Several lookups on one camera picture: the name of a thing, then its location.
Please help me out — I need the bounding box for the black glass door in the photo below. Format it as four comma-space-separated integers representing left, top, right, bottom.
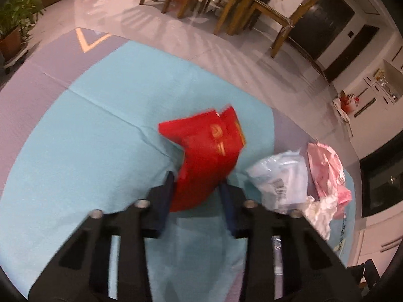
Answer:
359, 137, 403, 218

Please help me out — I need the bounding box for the red packet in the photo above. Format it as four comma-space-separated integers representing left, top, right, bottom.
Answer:
158, 104, 246, 213

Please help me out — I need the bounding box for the brown plant pot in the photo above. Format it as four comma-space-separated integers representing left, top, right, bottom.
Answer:
0, 26, 31, 71

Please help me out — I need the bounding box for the black entrance door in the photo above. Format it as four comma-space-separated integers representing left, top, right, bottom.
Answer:
287, 0, 356, 61

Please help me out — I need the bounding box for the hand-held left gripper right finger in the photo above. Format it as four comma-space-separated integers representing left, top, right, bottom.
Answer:
219, 182, 362, 302

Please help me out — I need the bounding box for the pink wrapper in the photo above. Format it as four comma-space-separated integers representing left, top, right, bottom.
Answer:
306, 142, 353, 221

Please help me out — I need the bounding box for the white cabinet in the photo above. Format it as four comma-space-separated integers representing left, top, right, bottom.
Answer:
345, 216, 403, 269

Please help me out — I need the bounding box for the blue play mat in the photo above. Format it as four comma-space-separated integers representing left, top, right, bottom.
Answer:
0, 27, 357, 302

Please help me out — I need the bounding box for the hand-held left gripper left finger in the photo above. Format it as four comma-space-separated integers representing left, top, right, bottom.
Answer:
28, 171, 176, 302

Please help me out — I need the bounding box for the clear plastic bag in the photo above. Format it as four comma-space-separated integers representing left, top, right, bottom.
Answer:
246, 150, 311, 277

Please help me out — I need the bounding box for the green potted plant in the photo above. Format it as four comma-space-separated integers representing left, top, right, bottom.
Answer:
0, 0, 47, 40

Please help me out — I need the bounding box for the white crumpled tissue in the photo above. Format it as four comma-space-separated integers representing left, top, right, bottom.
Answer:
301, 195, 338, 241

